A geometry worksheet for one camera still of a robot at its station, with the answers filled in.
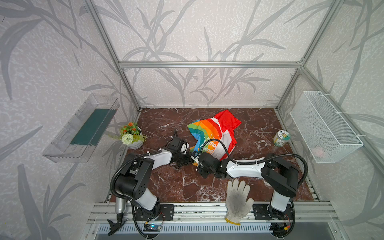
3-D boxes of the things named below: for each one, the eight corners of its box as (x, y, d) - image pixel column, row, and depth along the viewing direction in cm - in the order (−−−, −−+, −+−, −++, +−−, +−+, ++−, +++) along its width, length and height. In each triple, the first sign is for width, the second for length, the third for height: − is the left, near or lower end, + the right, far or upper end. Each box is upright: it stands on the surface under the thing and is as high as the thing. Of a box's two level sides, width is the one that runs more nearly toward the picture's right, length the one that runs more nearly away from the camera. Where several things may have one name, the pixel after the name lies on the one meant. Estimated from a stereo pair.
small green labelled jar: (274, 147, 100) (280, 140, 93) (271, 137, 105) (276, 130, 98) (285, 147, 100) (292, 140, 93) (281, 137, 105) (287, 130, 98)
